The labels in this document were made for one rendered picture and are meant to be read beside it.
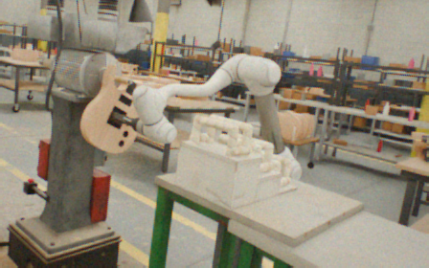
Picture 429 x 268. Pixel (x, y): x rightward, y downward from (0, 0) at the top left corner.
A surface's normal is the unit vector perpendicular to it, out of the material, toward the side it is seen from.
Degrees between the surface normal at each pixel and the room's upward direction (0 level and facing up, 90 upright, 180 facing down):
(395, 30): 90
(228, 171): 90
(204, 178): 90
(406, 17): 90
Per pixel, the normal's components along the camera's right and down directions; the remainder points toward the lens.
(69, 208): 0.72, 0.19
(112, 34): -0.68, 0.02
